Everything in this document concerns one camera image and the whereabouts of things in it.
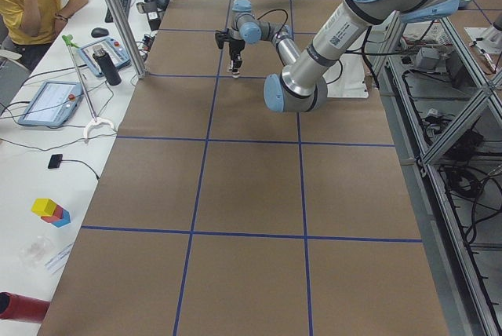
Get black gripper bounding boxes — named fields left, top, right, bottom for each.
left=229, top=38, right=246, bottom=70

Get PPR valve with white ends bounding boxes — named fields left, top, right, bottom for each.
left=227, top=60, right=242, bottom=79

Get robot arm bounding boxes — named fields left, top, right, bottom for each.
left=215, top=0, right=460, bottom=112

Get far blue teach pendant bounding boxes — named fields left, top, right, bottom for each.
left=77, top=37, right=132, bottom=79

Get blue teach pendant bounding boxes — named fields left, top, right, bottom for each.
left=17, top=81, right=83, bottom=127
left=77, top=37, right=132, bottom=79

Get black water bottle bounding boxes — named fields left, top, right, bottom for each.
left=93, top=45, right=122, bottom=86

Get black computer mouse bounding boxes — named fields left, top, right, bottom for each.
left=90, top=27, right=109, bottom=38

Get reacher grabber tool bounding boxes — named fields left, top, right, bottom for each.
left=61, top=35, right=117, bottom=144

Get near blue teach pendant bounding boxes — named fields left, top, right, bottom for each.
left=17, top=81, right=83, bottom=127

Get person in yellow shirt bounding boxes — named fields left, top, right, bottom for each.
left=1, top=0, right=89, bottom=71

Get stacked coloured blocks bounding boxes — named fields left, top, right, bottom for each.
left=31, top=198, right=71, bottom=228

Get clear plastic bag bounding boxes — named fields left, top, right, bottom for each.
left=19, top=236, right=54, bottom=268

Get red cylinder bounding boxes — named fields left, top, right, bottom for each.
left=1, top=292, right=50, bottom=323

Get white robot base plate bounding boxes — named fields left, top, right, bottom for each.
left=323, top=54, right=369, bottom=99

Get aluminium frame post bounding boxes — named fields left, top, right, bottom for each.
left=104, top=0, right=146, bottom=79

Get small black device with cable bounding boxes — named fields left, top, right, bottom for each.
left=47, top=154, right=63, bottom=170

